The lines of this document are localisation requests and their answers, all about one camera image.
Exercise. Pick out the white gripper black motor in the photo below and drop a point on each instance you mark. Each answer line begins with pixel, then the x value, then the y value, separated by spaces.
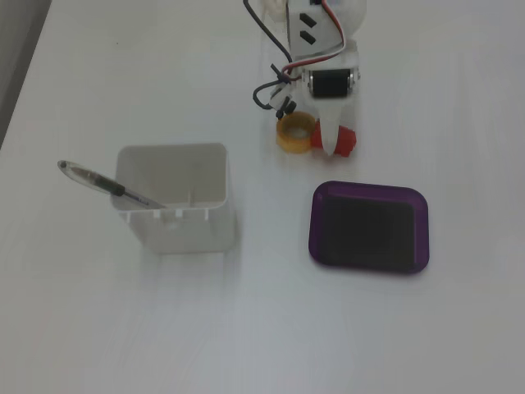
pixel 330 84

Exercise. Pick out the red ribbed cube block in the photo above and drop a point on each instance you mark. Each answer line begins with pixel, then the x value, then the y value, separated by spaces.
pixel 346 141

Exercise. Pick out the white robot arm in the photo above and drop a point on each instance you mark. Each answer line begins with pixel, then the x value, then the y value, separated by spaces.
pixel 352 20

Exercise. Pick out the white plastic pen holder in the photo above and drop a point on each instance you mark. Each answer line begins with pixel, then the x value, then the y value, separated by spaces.
pixel 193 234

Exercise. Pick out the black clear ballpoint pen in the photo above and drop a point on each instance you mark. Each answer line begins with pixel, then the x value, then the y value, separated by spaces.
pixel 102 182

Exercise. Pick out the yellow tape roll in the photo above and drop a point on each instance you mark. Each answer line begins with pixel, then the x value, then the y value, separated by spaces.
pixel 285 139

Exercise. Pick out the purple metal tray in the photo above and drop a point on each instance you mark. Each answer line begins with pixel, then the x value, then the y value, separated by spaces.
pixel 313 230

